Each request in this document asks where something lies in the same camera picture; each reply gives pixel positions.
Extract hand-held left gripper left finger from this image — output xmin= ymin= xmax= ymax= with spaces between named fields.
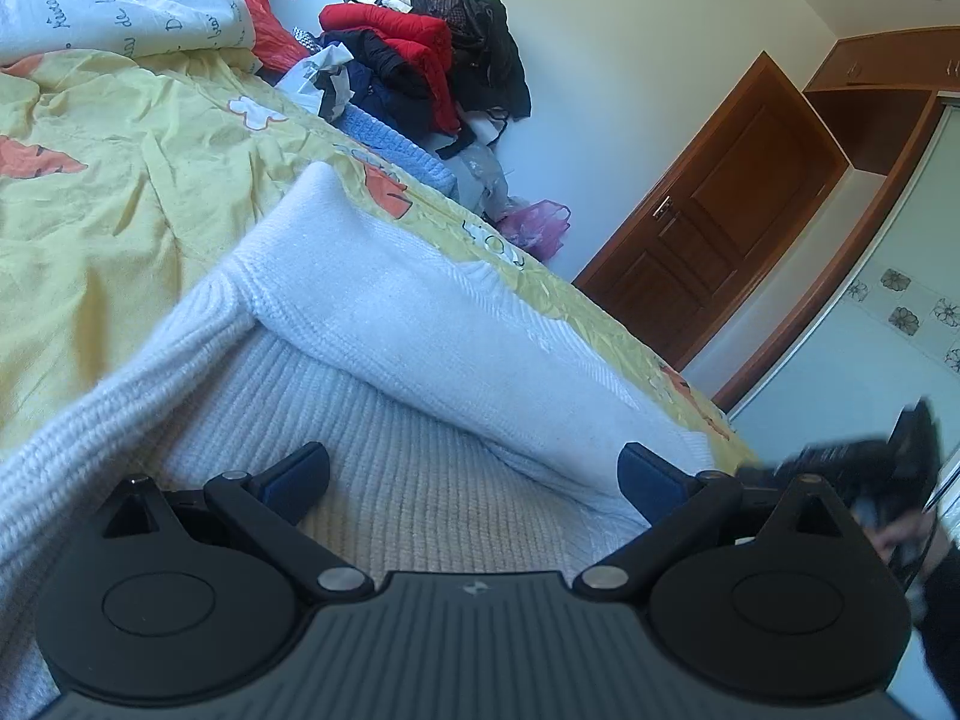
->
xmin=101 ymin=441 xmax=376 ymax=605

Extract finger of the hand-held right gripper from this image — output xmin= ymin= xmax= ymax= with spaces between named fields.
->
xmin=738 ymin=438 xmax=893 ymax=496

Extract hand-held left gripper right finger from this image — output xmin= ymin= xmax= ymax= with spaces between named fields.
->
xmin=574 ymin=441 xmax=860 ymax=605

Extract white knit sweater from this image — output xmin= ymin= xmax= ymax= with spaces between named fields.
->
xmin=0 ymin=161 xmax=719 ymax=698

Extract black clothes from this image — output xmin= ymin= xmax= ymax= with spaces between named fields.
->
xmin=409 ymin=0 xmax=533 ymax=122

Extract person's right hand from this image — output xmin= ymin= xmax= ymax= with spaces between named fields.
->
xmin=874 ymin=511 xmax=935 ymax=569

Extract flower print wardrobe door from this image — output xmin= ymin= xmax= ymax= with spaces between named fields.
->
xmin=729 ymin=92 xmax=960 ymax=470

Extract brown wooden door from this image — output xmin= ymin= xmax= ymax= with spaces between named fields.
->
xmin=573 ymin=52 xmax=850 ymax=373

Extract pink plastic bag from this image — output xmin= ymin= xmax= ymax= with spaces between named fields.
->
xmin=498 ymin=199 xmax=572 ymax=261

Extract yellow bedsheet with orange print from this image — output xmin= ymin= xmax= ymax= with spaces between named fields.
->
xmin=0 ymin=49 xmax=760 ymax=482

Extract clear plastic bag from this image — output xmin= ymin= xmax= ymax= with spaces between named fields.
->
xmin=448 ymin=141 xmax=530 ymax=223

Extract blue knit cloth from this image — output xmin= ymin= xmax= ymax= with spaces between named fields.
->
xmin=334 ymin=105 xmax=460 ymax=201

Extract white grey plastic bag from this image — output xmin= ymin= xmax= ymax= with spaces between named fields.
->
xmin=276 ymin=41 xmax=358 ymax=122

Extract navy cloth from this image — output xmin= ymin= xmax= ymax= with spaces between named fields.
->
xmin=343 ymin=28 xmax=451 ymax=125

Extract red jacket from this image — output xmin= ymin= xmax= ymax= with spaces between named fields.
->
xmin=319 ymin=3 xmax=463 ymax=137

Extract white printed duvet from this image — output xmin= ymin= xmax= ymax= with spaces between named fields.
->
xmin=0 ymin=0 xmax=257 ymax=67

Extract wooden wardrobe frame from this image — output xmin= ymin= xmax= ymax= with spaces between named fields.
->
xmin=711 ymin=25 xmax=960 ymax=413

